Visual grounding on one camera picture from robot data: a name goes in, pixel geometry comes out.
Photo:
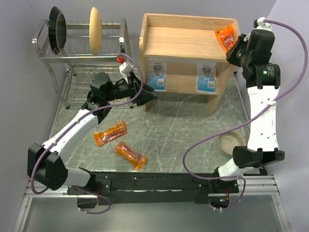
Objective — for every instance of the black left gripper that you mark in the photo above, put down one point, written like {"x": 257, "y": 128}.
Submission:
{"x": 133, "y": 85}

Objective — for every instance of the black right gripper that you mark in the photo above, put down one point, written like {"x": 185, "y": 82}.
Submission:
{"x": 241, "y": 40}

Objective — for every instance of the orange razor pack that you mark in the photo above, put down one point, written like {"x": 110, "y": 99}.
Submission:
{"x": 225, "y": 37}
{"x": 110, "y": 134}
{"x": 137, "y": 160}

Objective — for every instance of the blue razor blister pack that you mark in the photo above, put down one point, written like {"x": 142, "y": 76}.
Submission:
{"x": 157, "y": 75}
{"x": 206, "y": 79}

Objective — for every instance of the wooden two-tier shelf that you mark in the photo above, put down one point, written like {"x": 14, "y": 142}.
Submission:
{"x": 181, "y": 41}

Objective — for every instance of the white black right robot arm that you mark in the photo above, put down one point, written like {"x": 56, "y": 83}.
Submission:
{"x": 263, "y": 79}

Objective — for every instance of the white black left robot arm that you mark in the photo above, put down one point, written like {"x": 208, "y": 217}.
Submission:
{"x": 45, "y": 164}

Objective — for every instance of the metal dish rack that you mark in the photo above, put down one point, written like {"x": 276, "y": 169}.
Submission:
{"x": 72, "y": 69}

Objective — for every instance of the beige ceramic bowl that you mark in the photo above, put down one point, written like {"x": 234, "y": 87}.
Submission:
{"x": 229, "y": 140}

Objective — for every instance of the beige wooden plate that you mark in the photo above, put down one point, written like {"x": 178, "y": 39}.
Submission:
{"x": 95, "y": 30}

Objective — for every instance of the black plate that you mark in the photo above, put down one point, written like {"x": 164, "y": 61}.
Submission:
{"x": 57, "y": 32}

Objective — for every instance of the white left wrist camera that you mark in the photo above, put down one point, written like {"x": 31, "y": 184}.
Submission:
{"x": 125, "y": 68}

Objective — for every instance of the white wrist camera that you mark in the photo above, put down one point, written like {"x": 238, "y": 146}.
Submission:
{"x": 261, "y": 24}
{"x": 125, "y": 68}

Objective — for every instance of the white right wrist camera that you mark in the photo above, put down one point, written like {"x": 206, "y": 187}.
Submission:
{"x": 261, "y": 24}

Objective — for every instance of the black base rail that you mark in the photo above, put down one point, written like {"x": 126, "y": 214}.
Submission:
{"x": 141, "y": 187}

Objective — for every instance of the aluminium frame rail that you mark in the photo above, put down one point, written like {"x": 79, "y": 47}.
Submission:
{"x": 56, "y": 211}

